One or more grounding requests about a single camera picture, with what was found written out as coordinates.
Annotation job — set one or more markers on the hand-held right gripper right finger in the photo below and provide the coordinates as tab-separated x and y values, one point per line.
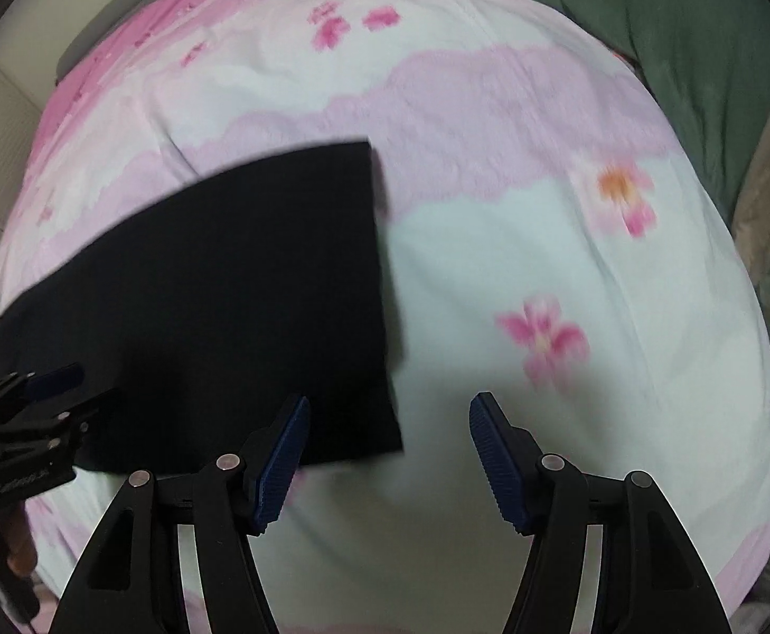
497	462

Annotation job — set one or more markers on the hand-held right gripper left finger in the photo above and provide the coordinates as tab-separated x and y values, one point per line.
283	462

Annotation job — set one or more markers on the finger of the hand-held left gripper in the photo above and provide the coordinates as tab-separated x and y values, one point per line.
84	413
55	378

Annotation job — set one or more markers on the black pants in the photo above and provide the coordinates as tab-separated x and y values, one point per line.
226	310

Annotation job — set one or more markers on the person's left hand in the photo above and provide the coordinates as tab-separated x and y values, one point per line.
20	545

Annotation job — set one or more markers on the pink floral blanket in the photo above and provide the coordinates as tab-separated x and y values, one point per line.
490	244

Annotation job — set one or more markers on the green cloth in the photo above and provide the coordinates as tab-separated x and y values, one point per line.
655	46

